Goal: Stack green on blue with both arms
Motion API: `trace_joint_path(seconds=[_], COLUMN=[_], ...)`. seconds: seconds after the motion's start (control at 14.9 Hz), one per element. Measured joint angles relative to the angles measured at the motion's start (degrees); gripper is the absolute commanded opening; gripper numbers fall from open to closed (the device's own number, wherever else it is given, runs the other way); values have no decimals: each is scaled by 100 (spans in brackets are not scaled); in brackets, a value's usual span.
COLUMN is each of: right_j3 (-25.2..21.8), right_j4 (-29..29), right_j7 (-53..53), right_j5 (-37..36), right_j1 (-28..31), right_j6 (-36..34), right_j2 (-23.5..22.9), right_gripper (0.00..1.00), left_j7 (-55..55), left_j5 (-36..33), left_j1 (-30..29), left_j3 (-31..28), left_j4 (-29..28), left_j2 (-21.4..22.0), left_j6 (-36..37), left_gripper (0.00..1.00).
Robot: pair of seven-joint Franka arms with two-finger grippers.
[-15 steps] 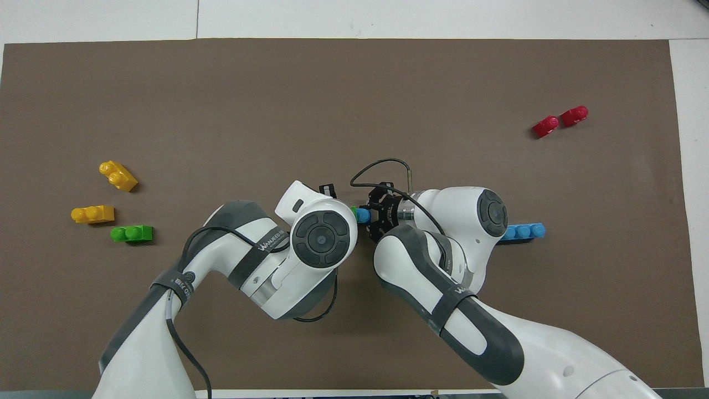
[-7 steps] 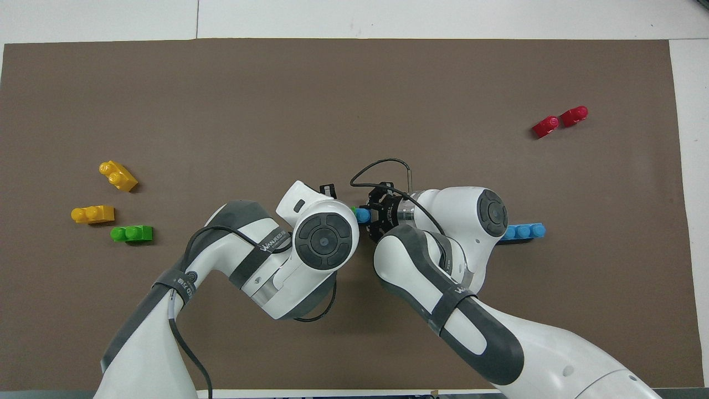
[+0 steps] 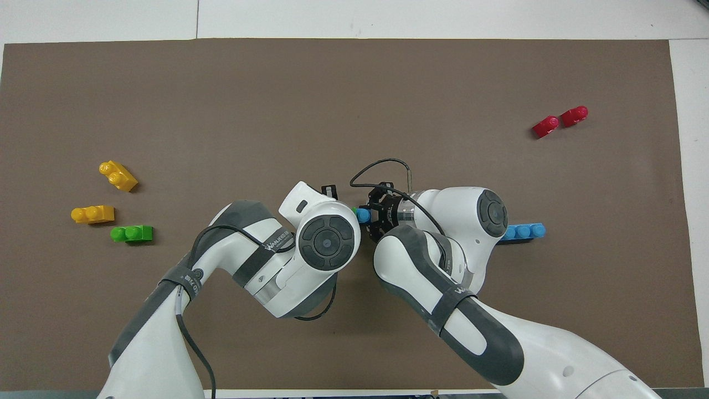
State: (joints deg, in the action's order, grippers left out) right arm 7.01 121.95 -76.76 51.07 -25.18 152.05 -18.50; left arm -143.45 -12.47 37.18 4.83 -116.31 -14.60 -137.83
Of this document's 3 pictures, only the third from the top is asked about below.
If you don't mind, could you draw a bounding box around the brown paper table mat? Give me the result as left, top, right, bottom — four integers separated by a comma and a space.
0, 38, 705, 392

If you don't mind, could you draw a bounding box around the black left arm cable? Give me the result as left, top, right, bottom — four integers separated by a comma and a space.
176, 224, 338, 391

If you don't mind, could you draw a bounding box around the yellow two-stud toy brick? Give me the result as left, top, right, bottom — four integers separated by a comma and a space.
99, 160, 139, 193
71, 205, 116, 225

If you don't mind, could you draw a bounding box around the red single-stud toy brick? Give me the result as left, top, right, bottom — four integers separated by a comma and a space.
532, 115, 560, 139
560, 105, 589, 128

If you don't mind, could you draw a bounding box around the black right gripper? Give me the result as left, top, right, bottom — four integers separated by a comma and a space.
368, 183, 412, 244

